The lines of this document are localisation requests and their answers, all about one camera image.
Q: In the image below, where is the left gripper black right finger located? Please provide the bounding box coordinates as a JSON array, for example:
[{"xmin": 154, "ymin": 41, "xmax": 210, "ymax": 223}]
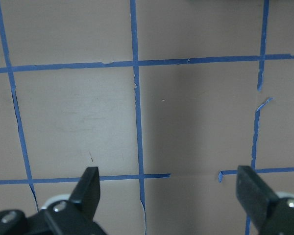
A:
[{"xmin": 236, "ymin": 165, "xmax": 294, "ymax": 235}]

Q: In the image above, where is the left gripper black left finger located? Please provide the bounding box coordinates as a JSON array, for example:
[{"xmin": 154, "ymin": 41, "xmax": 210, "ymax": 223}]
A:
[{"xmin": 0, "ymin": 167, "xmax": 101, "ymax": 235}]

